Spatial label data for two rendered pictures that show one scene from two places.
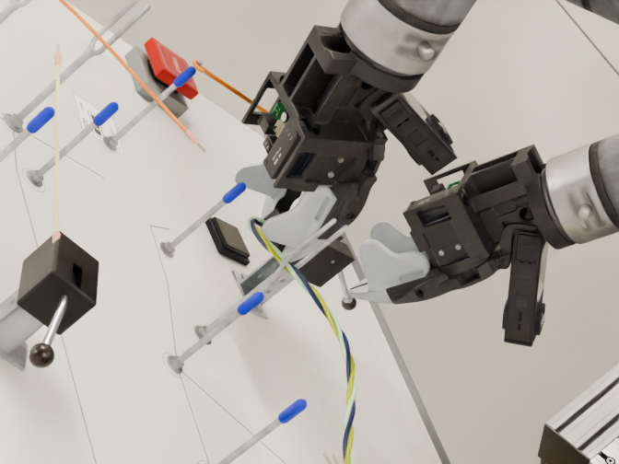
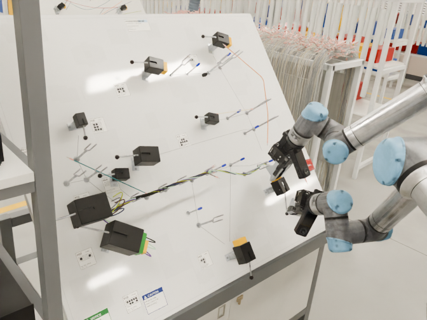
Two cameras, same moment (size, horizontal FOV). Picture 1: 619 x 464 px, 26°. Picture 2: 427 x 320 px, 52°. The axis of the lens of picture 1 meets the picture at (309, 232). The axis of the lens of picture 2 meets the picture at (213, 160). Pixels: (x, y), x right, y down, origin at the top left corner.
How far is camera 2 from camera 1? 1.23 m
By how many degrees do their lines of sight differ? 55
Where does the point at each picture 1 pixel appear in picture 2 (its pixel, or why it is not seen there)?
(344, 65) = (284, 134)
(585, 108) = not seen: outside the picture
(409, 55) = (292, 136)
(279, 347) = (261, 199)
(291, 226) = (271, 169)
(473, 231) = (300, 199)
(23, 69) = (270, 132)
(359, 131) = (285, 153)
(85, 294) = (210, 117)
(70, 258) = (214, 115)
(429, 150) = (298, 169)
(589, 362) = not seen: outside the picture
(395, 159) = not seen: outside the picture
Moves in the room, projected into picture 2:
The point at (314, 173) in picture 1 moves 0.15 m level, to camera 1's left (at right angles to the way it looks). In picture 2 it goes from (275, 157) to (255, 141)
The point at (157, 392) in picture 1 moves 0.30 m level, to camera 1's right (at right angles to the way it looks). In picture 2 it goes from (220, 159) to (260, 198)
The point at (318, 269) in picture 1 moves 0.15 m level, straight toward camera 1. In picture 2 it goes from (276, 189) to (241, 194)
